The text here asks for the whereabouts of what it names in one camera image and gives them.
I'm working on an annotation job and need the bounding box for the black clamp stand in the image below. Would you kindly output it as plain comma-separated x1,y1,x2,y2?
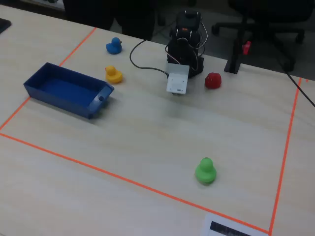
224,14,247,74

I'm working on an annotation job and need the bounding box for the orange tape strip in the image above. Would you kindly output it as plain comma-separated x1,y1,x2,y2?
268,77,303,235
0,132,271,234
0,27,97,131

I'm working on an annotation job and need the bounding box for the red clamp knob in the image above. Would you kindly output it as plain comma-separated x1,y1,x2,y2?
242,41,252,56

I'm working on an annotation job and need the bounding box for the blue rubber duck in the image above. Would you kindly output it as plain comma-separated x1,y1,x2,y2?
105,36,123,55

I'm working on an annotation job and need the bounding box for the black office chair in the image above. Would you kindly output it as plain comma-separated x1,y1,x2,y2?
211,0,315,72

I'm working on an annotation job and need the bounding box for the green rubber duck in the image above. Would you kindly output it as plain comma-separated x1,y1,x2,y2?
195,157,218,185

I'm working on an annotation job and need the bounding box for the white table cable panel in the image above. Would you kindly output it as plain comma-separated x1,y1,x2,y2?
200,213,270,236

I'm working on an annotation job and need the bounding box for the blue plastic box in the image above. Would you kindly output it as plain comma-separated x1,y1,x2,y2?
23,62,115,120

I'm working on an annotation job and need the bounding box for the black camera cable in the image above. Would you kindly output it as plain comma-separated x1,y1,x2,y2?
129,39,171,76

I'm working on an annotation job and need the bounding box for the person in dark trousers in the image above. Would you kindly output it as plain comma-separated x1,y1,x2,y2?
63,0,156,41

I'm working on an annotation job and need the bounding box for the thin black cable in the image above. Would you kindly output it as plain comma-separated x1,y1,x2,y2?
268,43,315,108

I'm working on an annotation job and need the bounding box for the yellow rubber duck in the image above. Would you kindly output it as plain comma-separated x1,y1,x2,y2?
104,65,124,84

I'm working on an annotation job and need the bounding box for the red rubber duck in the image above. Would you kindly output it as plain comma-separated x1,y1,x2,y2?
204,72,222,89

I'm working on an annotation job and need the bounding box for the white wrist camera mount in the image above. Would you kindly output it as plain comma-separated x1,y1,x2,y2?
166,62,190,95

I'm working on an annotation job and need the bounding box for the flat black device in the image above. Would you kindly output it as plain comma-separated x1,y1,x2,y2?
0,18,12,34

